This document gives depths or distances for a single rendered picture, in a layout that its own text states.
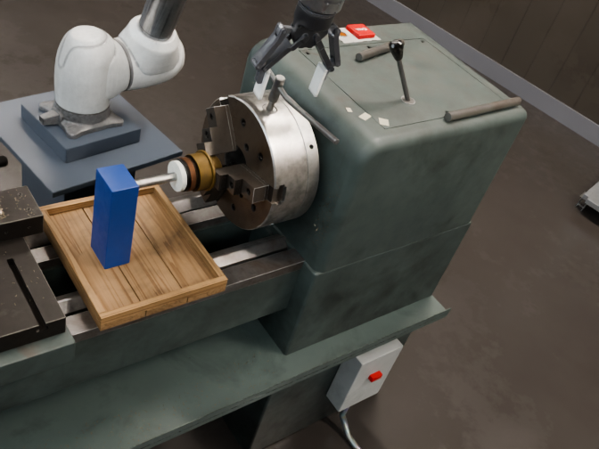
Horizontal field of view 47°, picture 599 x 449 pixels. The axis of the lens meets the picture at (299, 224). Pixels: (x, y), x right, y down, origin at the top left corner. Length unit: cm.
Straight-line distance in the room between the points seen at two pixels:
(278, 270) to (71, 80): 79
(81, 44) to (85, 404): 94
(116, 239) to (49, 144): 67
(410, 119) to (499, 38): 359
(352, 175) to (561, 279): 224
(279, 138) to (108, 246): 43
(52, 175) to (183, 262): 56
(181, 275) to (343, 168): 44
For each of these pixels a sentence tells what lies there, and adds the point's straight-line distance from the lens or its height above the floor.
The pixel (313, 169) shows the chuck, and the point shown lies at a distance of 154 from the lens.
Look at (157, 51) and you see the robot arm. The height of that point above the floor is 104.
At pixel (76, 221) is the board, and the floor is 89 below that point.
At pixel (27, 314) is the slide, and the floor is 97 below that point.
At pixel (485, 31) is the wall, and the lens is 523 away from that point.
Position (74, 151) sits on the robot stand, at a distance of 205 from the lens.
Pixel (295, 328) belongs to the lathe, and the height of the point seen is 66.
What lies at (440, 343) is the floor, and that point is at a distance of 295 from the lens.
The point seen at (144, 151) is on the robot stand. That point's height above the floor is 75.
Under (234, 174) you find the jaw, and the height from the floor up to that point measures 111.
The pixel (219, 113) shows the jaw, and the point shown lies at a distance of 157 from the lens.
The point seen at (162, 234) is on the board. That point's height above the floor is 88.
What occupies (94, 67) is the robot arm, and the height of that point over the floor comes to 101.
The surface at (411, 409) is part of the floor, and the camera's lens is 268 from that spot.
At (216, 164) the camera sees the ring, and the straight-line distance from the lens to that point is 154.
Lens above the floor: 202
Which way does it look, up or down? 39 degrees down
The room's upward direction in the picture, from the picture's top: 19 degrees clockwise
